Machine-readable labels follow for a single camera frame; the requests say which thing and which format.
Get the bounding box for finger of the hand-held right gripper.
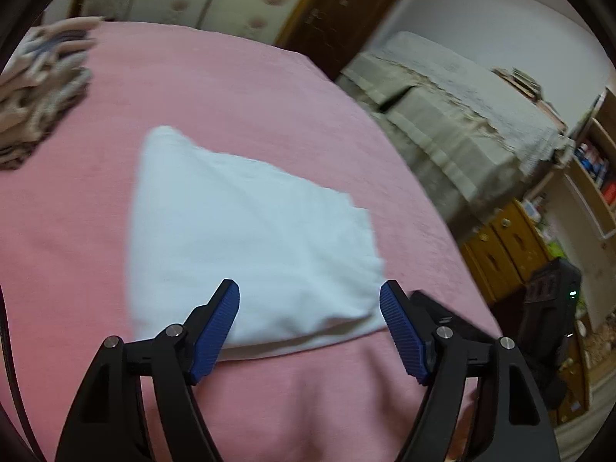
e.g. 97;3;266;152
410;290;504;345

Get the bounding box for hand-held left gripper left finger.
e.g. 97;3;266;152
55;278;241;462

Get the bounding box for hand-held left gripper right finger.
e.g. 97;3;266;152
378;280;562;462

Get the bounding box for white printed t-shirt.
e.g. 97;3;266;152
126;125;386;363

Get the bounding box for pile of folded clothes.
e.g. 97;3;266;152
0;16;105;172

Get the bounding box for yellow wooden drawer cabinet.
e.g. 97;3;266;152
459;197;555;305

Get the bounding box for wooden bookshelf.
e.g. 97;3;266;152
561;87;616;242

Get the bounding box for sofa with lace cover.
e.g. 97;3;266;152
337;31;576;233

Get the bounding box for stack of books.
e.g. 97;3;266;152
493;67;543;103

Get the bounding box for pink bed sheet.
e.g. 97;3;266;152
0;20;506;462

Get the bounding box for dark wooden door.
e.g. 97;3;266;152
274;0;411;82

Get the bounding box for black cable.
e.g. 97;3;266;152
0;284;38;462

